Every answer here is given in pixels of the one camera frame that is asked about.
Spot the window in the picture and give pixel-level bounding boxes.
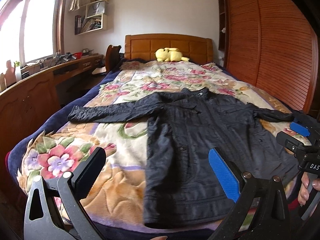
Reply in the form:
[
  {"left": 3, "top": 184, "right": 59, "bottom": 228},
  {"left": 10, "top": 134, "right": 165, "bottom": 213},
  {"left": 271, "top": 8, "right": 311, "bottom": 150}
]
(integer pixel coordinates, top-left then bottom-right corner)
[{"left": 1, "top": 0, "right": 57, "bottom": 73}]

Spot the floral fleece blanket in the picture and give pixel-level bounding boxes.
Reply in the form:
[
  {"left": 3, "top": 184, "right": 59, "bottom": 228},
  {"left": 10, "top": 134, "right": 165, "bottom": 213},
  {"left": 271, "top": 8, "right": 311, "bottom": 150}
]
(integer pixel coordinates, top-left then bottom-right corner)
[{"left": 6, "top": 60, "right": 313, "bottom": 235}]

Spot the person's right hand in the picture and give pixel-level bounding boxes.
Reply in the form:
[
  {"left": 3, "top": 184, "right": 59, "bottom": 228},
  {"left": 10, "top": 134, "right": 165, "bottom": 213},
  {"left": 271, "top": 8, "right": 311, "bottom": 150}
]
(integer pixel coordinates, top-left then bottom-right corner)
[{"left": 298, "top": 172, "right": 320, "bottom": 205}]

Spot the white wall shelf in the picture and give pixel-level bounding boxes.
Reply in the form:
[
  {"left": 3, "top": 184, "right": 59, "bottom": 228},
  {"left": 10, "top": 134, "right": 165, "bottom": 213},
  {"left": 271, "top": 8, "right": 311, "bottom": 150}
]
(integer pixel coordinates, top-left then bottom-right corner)
[{"left": 69, "top": 0, "right": 109, "bottom": 35}]

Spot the wooden chair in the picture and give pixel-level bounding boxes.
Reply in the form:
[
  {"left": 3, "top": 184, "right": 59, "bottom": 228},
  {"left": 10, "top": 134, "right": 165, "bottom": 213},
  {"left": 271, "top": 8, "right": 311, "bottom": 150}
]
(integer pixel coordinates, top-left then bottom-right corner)
[{"left": 105, "top": 45, "right": 121, "bottom": 73}]

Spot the red bowl on desk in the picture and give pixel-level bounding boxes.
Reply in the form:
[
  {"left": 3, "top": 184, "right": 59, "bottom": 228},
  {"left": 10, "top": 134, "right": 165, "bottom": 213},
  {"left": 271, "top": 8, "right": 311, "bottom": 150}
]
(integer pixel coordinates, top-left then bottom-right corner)
[{"left": 73, "top": 52, "right": 82, "bottom": 59}]

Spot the black jacket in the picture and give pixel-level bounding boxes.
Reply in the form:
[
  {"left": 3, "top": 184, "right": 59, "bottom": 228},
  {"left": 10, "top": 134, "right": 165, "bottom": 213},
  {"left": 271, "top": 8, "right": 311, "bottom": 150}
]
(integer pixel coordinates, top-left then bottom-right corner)
[{"left": 68, "top": 88, "right": 298, "bottom": 229}]

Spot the long wooden desk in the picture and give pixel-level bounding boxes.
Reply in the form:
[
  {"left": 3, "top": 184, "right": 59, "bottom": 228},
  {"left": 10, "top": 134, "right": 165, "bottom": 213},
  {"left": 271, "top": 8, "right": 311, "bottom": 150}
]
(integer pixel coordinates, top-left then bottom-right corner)
[{"left": 1, "top": 54, "right": 103, "bottom": 180}]

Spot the yellow plush toy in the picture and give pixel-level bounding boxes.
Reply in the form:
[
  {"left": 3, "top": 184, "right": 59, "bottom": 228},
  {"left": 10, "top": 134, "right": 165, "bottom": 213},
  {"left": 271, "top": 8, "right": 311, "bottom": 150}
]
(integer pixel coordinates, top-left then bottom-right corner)
[{"left": 155, "top": 48, "right": 190, "bottom": 62}]

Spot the wooden bed headboard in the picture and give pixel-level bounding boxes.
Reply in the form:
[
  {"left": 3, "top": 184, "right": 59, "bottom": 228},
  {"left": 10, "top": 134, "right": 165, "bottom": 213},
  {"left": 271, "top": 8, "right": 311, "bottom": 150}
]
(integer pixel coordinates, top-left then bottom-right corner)
[{"left": 124, "top": 34, "right": 214, "bottom": 65}]

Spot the wooden louvered wardrobe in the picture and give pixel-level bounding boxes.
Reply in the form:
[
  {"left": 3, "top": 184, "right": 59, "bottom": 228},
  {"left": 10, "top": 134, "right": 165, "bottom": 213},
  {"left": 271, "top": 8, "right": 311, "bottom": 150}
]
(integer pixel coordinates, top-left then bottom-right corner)
[{"left": 219, "top": 0, "right": 319, "bottom": 117}]

